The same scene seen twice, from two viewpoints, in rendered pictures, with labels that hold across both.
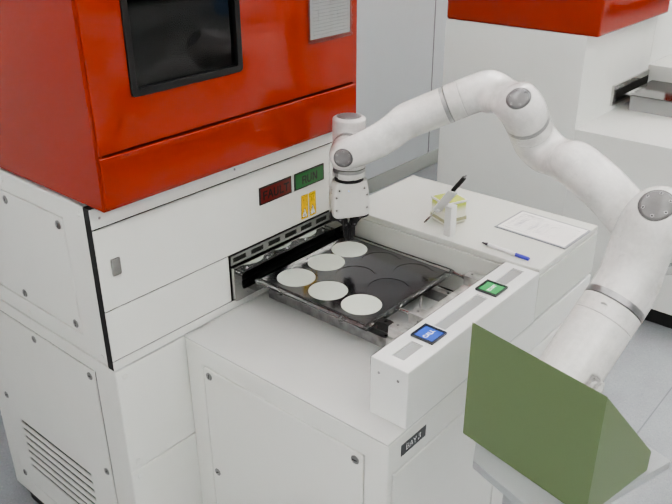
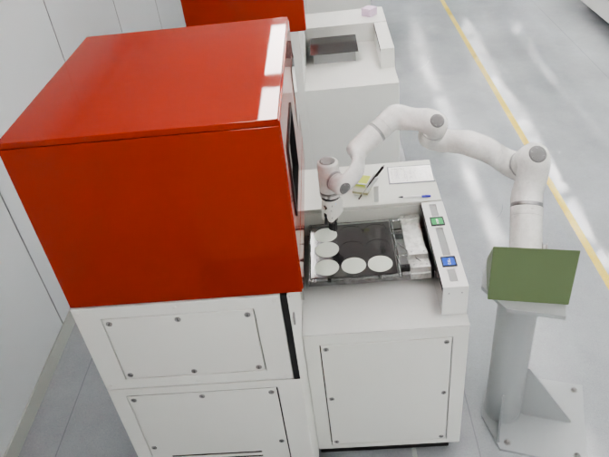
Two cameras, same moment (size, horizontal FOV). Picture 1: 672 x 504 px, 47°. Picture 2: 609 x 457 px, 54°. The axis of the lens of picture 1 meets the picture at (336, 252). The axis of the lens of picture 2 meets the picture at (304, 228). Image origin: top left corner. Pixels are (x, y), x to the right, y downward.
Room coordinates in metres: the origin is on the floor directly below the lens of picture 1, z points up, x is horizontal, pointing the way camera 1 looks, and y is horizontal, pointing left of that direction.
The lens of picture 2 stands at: (0.28, 1.25, 2.50)
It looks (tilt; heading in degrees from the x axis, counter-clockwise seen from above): 37 degrees down; 324
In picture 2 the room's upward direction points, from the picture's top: 7 degrees counter-clockwise
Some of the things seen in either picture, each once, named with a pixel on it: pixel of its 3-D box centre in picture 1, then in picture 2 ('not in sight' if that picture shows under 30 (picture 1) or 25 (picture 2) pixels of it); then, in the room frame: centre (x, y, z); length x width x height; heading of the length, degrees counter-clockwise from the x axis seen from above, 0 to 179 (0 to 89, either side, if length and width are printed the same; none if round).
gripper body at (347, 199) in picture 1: (348, 194); (331, 205); (1.85, -0.03, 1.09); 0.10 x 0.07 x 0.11; 107
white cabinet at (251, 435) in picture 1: (399, 427); (378, 316); (1.75, -0.18, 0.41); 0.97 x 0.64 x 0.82; 139
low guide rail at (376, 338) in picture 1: (343, 322); (369, 277); (1.63, -0.02, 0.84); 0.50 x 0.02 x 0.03; 49
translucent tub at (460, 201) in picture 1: (448, 208); (362, 185); (1.96, -0.31, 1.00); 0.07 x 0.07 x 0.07; 28
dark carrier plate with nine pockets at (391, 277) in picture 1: (355, 275); (352, 248); (1.76, -0.05, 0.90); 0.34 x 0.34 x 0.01; 49
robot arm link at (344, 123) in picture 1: (348, 141); (329, 175); (1.85, -0.03, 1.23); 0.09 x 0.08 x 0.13; 172
